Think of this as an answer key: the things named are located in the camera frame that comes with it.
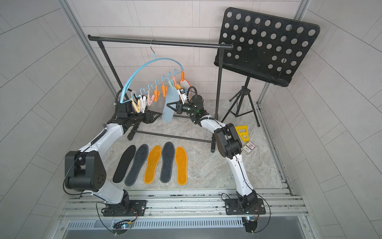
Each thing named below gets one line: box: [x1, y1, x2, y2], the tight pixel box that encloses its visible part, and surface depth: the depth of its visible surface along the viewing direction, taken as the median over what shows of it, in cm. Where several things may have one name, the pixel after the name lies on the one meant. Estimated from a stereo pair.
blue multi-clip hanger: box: [119, 39, 185, 114], surface depth 71 cm
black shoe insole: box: [112, 144, 137, 184], surface depth 89 cm
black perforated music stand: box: [220, 7, 321, 127], surface depth 65 cm
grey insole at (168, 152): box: [159, 141, 176, 184], surface depth 88 cm
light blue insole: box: [162, 86, 180, 123], surface depth 86 cm
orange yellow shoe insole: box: [143, 144, 163, 185], surface depth 86 cm
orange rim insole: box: [179, 70, 191, 91], surface depth 90 cm
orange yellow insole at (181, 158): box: [174, 146, 189, 186], surface depth 86 cm
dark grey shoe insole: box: [124, 143, 149, 187], surface depth 86 cm
